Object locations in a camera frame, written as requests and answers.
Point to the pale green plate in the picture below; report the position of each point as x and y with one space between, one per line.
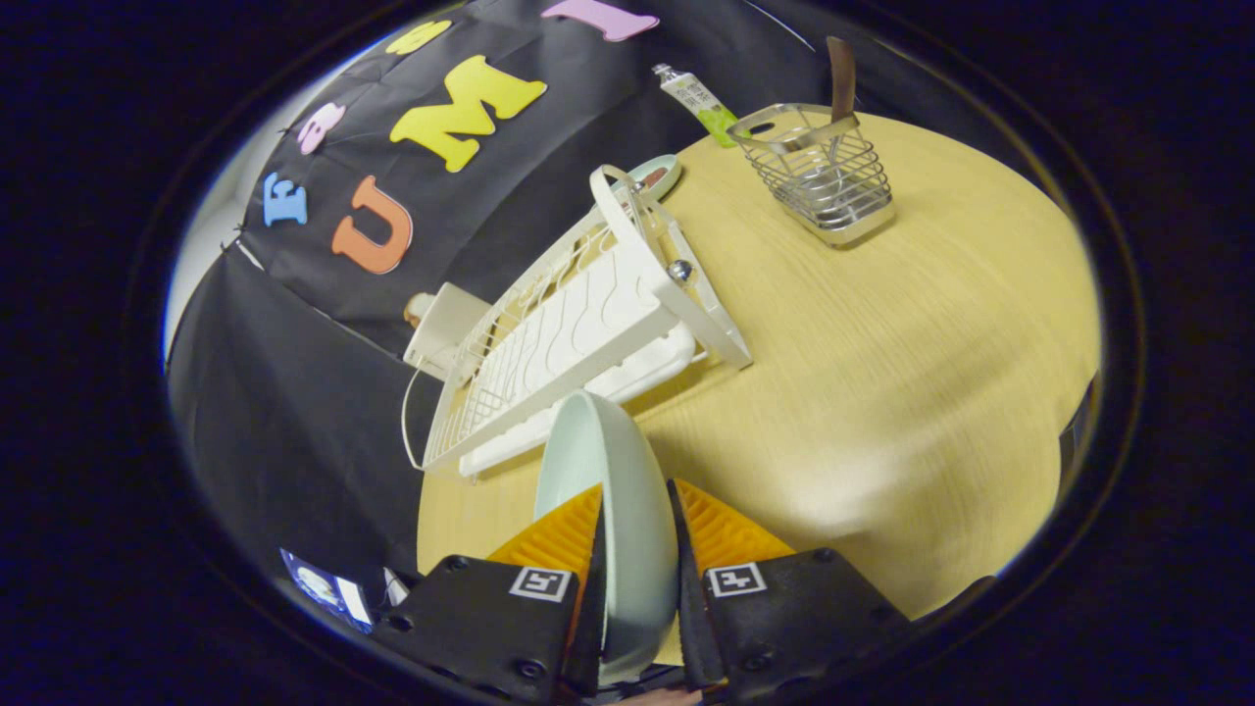
627 510

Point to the bread slice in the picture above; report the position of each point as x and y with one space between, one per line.
417 309

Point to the white toaster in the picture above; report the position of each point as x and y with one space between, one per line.
446 324

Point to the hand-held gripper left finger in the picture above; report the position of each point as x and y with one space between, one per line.
490 618

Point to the small plate with food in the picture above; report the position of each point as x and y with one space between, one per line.
659 165

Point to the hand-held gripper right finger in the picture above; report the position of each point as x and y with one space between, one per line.
784 613

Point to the reddish brown food pieces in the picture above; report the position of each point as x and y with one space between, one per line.
655 178

